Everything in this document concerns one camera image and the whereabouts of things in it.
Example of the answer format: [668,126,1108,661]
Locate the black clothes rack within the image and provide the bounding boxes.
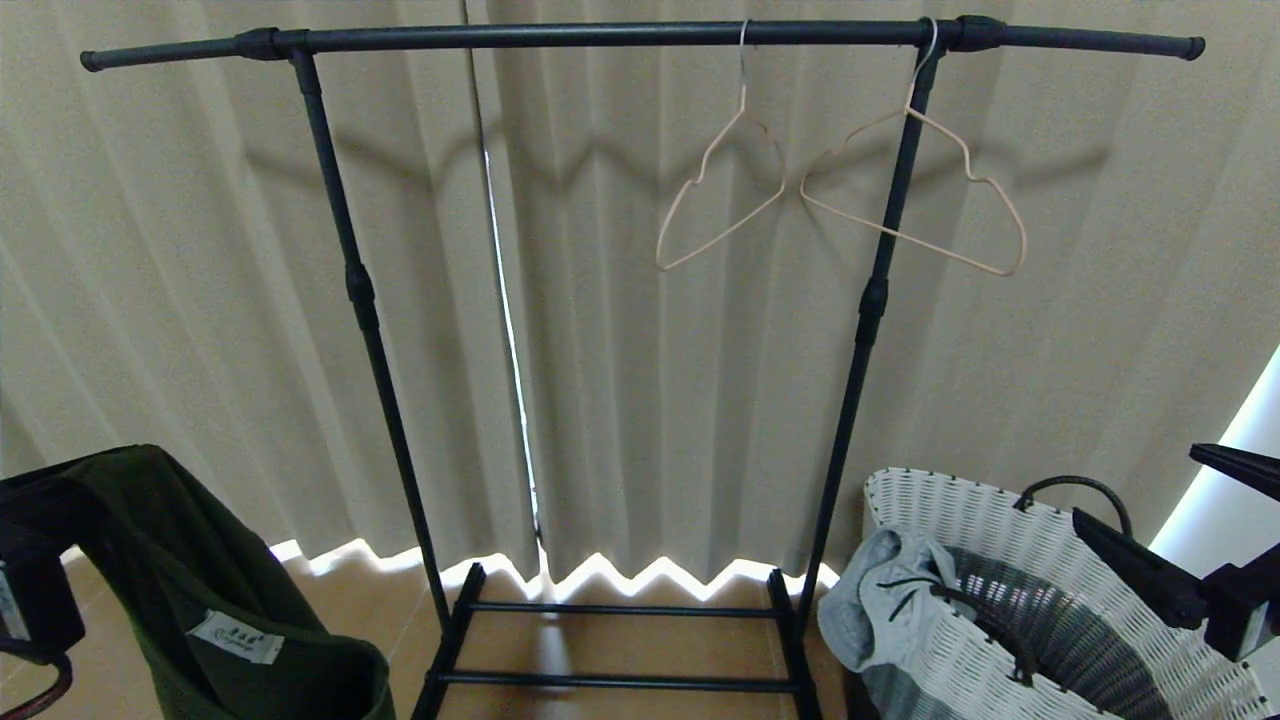
[80,14,1206,720]

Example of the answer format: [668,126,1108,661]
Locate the white laundry basket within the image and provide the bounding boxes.
[862,467,1276,720]

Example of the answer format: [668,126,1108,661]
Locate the green long-sleeved shirt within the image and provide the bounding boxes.
[0,445,396,720]

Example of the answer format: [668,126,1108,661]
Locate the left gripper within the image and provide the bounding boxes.
[0,520,86,661]

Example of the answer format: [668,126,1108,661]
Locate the beige curtain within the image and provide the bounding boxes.
[0,0,1280,601]

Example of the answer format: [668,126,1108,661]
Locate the pale grey shorts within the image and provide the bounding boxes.
[818,527,986,720]

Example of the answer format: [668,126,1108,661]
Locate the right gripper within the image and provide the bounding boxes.
[1072,443,1280,663]

